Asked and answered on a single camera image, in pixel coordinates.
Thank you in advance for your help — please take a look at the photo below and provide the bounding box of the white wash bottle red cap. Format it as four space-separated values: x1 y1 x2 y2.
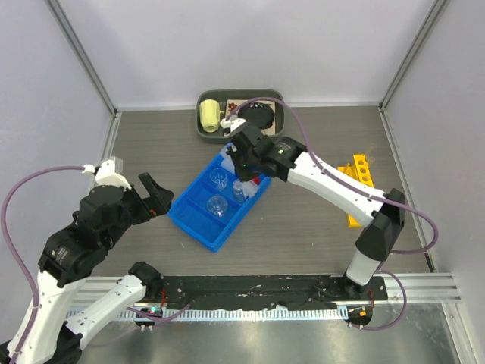
220 147 261 186

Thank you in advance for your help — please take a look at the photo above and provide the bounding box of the tiny glass beaker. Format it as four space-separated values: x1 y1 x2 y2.
209 167 227 190

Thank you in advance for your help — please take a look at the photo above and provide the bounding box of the small glass erlenmeyer flask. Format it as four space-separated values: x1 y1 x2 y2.
232 179 246 204

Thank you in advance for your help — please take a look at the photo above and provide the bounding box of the blue divided plastic bin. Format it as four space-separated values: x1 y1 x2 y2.
168 149 271 253

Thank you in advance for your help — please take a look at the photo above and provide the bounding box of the small glass beaker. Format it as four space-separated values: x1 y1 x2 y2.
206 195 228 218

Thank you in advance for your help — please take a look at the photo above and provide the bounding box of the yellow test tube rack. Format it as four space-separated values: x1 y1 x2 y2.
336 153 376 228

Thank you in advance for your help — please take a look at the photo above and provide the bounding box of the bundle of plastic pipettes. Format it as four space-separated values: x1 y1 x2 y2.
242 180 259 199

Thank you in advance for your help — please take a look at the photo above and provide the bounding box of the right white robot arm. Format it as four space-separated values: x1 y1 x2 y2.
225 119 405 300

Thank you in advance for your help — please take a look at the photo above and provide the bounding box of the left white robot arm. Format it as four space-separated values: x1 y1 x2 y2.
1 173 174 363

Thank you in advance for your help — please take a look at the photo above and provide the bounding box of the black round dish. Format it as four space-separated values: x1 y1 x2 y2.
238 102 274 130

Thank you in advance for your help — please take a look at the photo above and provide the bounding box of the floral coaster card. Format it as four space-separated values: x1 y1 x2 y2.
222 99 277 137

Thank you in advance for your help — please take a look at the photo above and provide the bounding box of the grey-green plastic tray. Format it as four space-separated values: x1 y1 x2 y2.
195 89 285 144

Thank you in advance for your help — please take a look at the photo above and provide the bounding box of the pale yellow mug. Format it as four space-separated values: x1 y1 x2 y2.
199 99 224 133

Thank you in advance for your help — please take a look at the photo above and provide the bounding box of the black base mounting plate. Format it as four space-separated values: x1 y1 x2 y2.
140 275 388 311

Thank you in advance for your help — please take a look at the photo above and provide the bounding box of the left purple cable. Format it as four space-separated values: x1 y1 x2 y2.
1 165 192 364

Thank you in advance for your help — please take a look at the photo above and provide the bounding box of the white slotted cable duct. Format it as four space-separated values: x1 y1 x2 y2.
109 306 349 322

